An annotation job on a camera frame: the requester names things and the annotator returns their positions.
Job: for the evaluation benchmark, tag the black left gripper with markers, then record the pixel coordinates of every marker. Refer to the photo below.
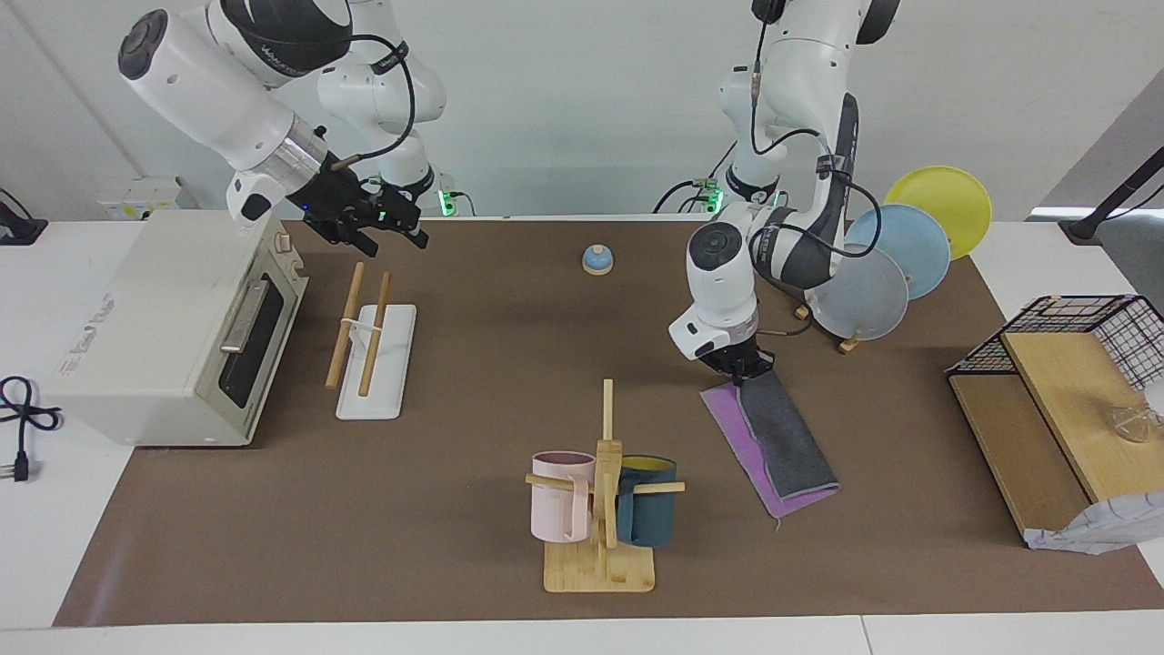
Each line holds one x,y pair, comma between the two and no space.
738,357

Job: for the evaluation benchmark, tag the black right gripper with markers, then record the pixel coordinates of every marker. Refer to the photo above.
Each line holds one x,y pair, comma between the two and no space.
346,202

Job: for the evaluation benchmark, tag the purple and grey towel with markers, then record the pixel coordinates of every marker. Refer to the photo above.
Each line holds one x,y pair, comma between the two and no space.
782,437

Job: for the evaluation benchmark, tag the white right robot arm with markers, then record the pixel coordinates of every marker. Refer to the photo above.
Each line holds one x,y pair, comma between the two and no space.
209,82

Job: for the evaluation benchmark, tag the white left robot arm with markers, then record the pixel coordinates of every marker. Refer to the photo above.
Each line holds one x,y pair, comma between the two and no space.
718,291

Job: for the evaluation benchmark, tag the wooden plate rack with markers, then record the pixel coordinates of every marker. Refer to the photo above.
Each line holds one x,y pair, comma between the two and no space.
850,345

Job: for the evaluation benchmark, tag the white towel rack wooden rods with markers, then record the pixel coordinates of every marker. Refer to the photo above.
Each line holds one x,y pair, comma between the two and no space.
382,382

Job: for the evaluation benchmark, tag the grey plate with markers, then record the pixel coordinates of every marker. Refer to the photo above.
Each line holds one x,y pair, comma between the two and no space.
868,296

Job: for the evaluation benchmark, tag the dark teal mug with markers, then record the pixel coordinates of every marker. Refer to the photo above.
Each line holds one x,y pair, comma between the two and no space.
647,518

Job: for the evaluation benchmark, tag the blue round call bell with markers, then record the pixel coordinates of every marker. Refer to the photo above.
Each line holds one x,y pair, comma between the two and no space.
597,262

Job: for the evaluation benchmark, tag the light blue plate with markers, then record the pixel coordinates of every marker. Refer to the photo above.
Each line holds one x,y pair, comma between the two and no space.
914,246

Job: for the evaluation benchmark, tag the pink mug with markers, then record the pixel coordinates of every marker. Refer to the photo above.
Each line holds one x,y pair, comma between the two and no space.
555,509

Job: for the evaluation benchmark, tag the wooden mug tree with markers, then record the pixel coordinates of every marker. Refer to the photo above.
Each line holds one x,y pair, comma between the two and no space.
600,569

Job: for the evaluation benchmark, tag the beige toaster oven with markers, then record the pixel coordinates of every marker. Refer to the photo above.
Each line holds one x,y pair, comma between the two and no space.
136,327

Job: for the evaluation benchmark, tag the yellow plate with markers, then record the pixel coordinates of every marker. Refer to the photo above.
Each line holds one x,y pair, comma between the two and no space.
946,205

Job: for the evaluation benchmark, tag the wooden shelf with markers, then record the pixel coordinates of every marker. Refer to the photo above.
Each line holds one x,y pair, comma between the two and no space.
1018,446

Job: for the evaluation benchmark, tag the brown table mat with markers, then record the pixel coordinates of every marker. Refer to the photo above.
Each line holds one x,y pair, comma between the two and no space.
455,509

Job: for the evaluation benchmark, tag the black desk clamp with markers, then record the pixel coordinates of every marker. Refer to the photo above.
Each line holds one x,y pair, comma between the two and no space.
18,232

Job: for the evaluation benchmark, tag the marble patterned white sheet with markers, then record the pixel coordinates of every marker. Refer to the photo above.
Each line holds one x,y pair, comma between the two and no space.
1100,528

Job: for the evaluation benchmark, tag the clear glass cup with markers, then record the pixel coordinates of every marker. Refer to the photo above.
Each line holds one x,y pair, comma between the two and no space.
1130,426

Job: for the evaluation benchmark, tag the white wall socket box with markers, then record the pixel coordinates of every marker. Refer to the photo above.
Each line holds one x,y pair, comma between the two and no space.
136,196

